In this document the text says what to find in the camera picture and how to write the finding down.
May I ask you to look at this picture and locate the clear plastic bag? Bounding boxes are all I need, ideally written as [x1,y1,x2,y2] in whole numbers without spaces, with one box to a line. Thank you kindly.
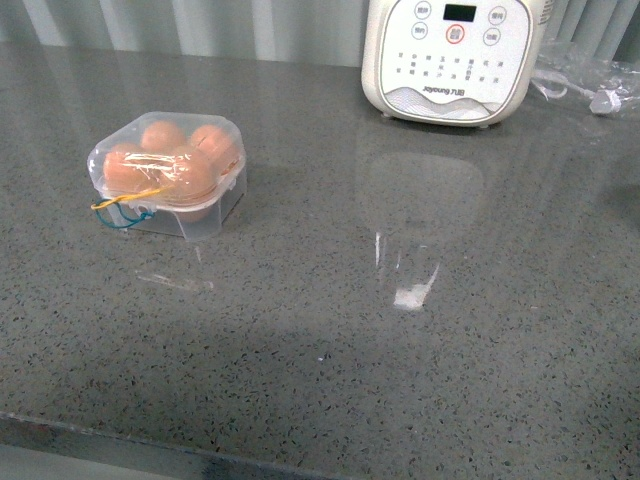
[530,41,639,121]

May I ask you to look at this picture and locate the clear plastic egg box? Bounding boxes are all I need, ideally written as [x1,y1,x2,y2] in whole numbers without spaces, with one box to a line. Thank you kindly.
[87,112,247,241]

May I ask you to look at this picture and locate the brown egg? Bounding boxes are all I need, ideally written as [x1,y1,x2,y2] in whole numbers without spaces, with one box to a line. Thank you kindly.
[164,145,219,223]
[103,143,160,194]
[189,124,240,174]
[140,120,187,153]

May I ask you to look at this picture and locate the yellow rubber band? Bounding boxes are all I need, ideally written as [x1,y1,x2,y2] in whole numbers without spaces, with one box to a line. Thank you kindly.
[90,187,169,211]

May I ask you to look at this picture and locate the grey-green curtain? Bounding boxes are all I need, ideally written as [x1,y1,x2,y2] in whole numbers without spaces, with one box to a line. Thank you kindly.
[0,0,640,69]

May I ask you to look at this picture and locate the white power cable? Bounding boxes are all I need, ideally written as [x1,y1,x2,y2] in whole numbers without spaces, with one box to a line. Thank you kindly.
[530,69,624,116]

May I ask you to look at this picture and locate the white Joyoung blender appliance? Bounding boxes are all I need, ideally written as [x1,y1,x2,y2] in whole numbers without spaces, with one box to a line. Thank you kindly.
[361,0,554,127]

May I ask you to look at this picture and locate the teal rubber band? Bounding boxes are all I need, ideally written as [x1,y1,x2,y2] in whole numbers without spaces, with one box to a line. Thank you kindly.
[94,204,155,230]

